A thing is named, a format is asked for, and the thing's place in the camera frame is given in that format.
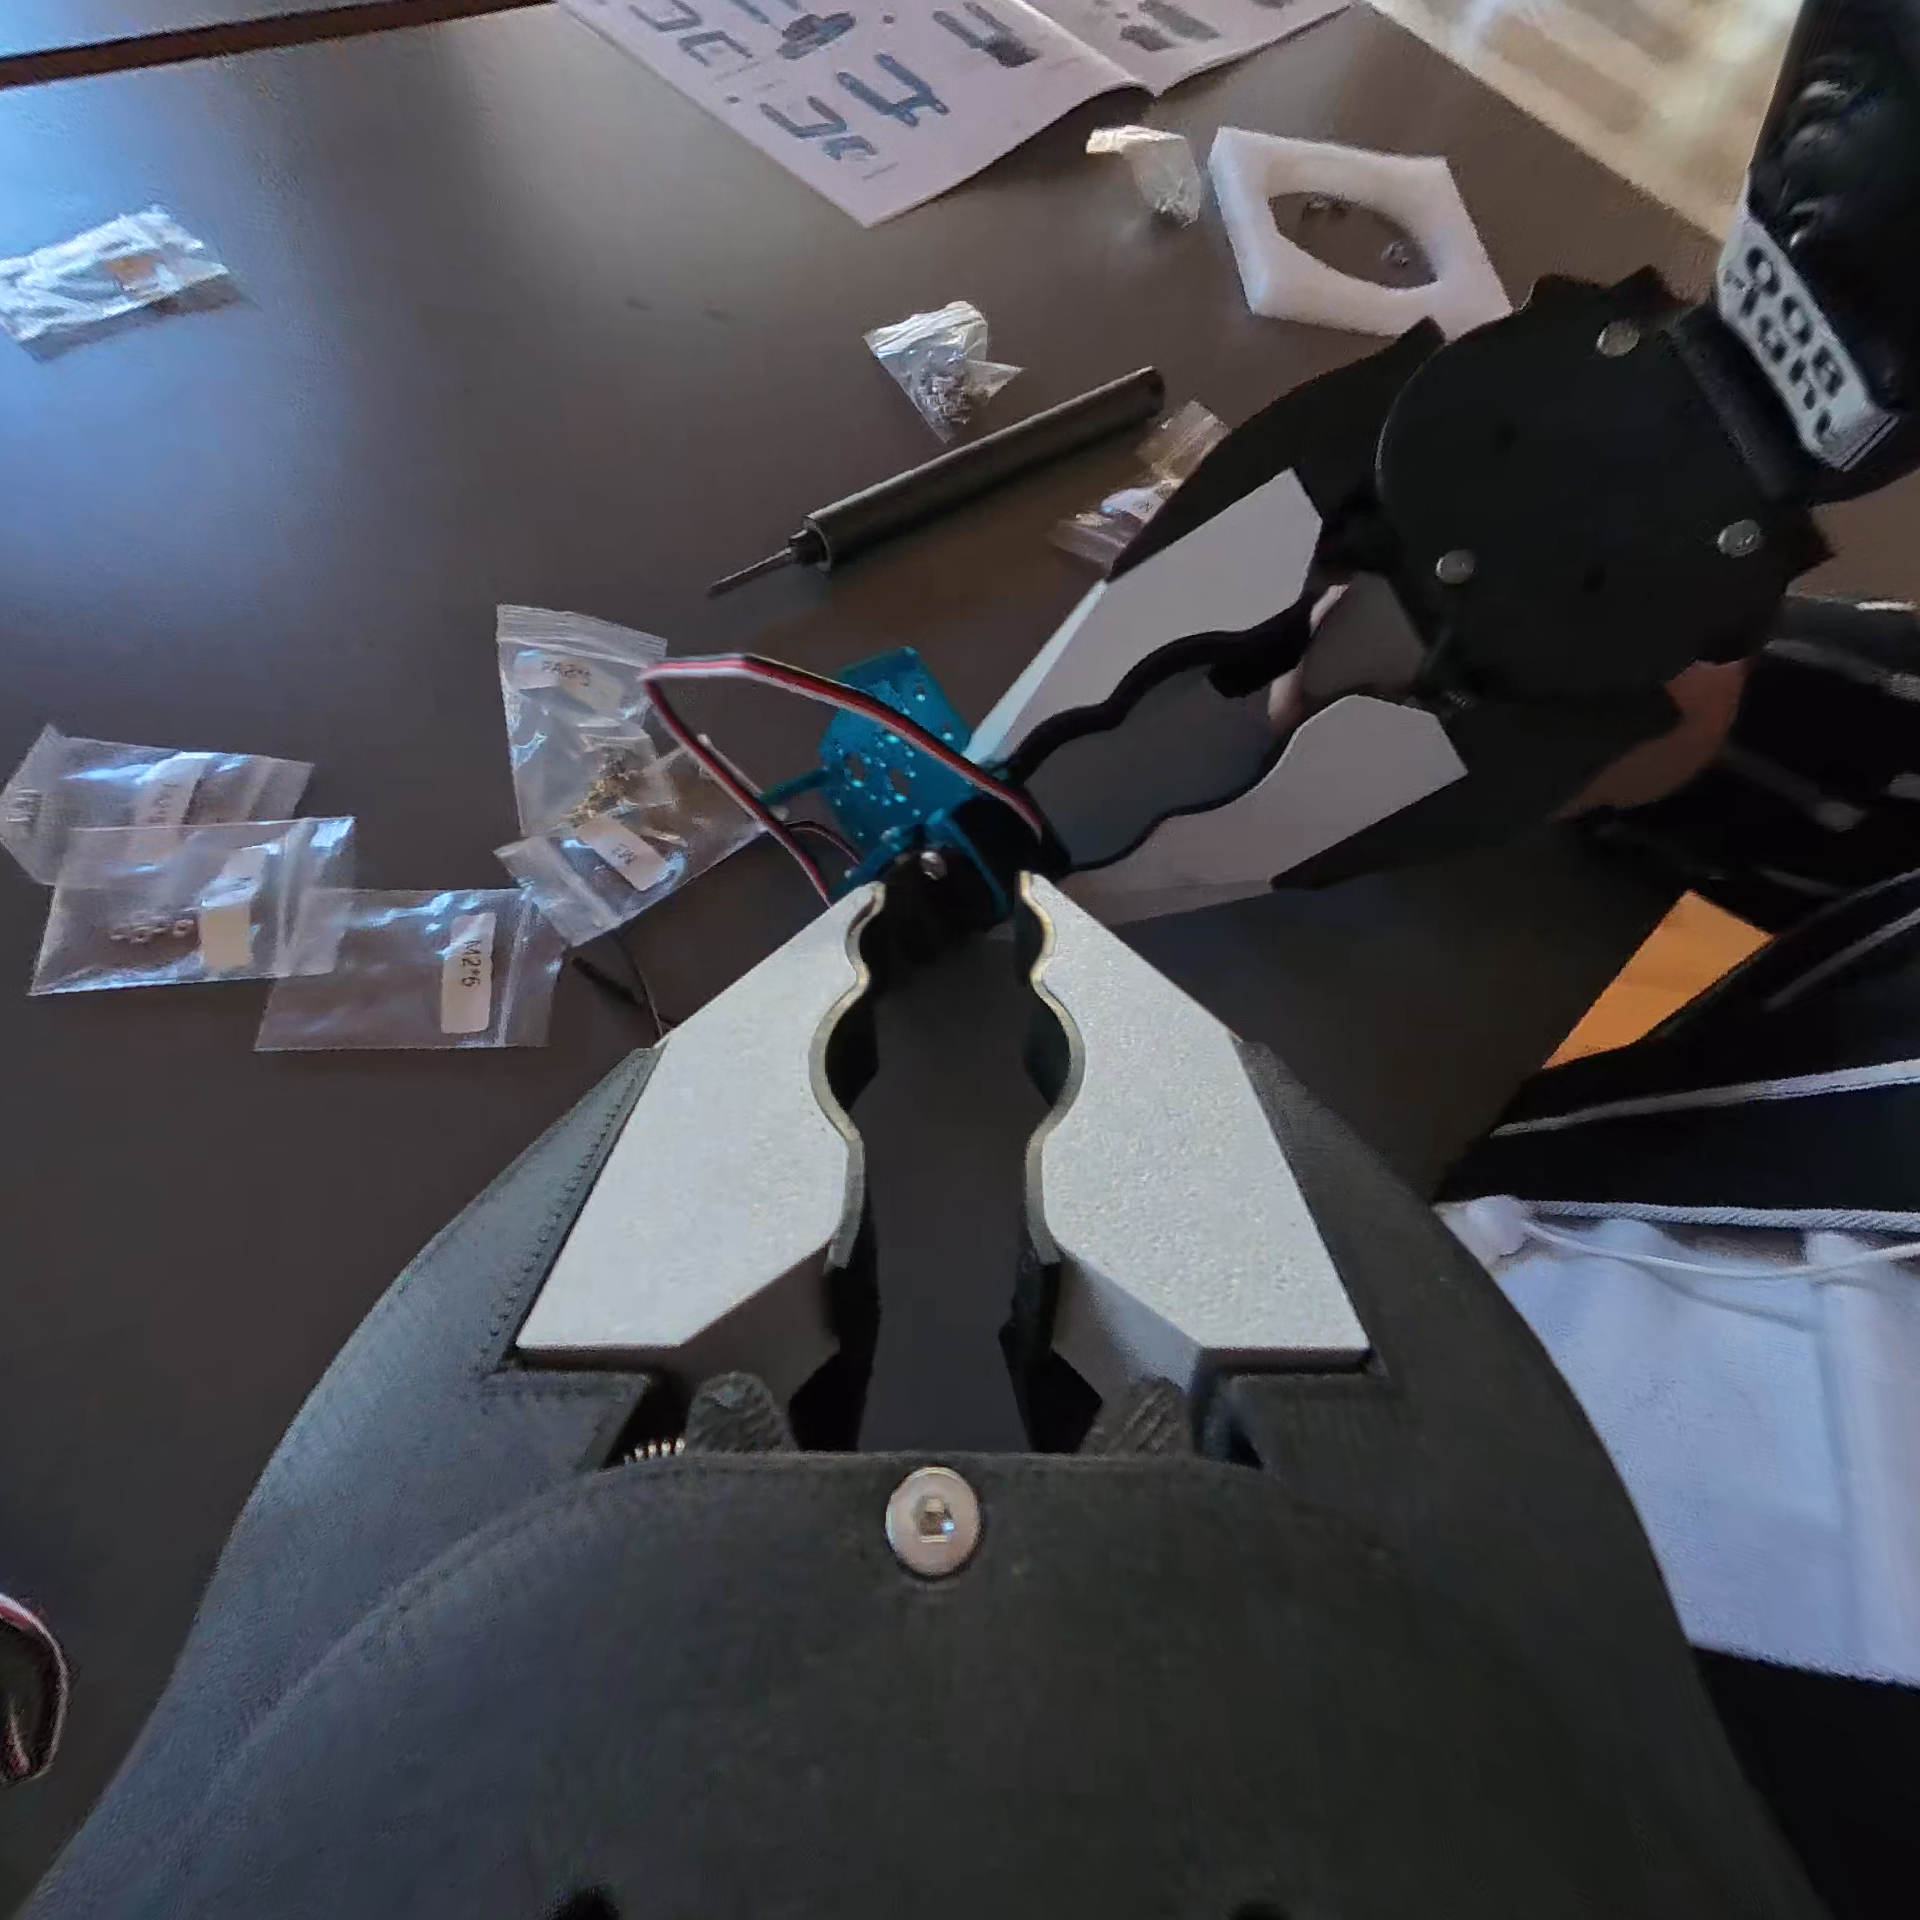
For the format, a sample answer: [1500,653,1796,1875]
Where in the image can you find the person's right hand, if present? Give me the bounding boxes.
[1562,654,1755,823]

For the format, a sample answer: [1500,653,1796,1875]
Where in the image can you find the blue servo bracket assembly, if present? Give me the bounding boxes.
[759,643,1072,938]

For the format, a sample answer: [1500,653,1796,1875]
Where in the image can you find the white foam frame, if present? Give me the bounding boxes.
[1202,123,1510,341]

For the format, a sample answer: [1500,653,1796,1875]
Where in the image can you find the dark brown desk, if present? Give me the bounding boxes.
[0,0,1852,1875]

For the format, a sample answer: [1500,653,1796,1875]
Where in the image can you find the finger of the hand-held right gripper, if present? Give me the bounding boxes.
[964,320,1454,775]
[1039,678,1685,930]

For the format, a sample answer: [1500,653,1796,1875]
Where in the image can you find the black screwdriver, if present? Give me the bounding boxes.
[704,366,1165,599]

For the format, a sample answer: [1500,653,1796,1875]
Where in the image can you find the white undershirt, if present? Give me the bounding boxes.
[1435,1194,1920,1689]

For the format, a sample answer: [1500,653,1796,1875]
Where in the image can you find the clear labelled parts bag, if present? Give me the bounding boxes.
[258,881,571,1055]
[0,720,310,890]
[28,814,359,1001]
[493,608,670,836]
[491,741,767,951]

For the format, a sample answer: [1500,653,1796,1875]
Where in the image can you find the small clear bag of screws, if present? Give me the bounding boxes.
[1082,123,1202,232]

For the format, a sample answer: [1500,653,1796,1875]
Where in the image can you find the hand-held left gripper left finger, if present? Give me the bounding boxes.
[507,881,891,1369]

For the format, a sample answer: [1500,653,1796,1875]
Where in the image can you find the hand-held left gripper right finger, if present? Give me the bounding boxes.
[1012,877,1370,1377]

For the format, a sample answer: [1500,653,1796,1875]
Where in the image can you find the red white black servo cable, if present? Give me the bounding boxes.
[634,653,1048,909]

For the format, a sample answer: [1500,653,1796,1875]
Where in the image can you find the clear bag of nuts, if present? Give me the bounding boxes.
[1048,473,1196,580]

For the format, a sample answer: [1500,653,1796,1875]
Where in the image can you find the printed instruction manual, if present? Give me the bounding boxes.
[554,0,1356,232]

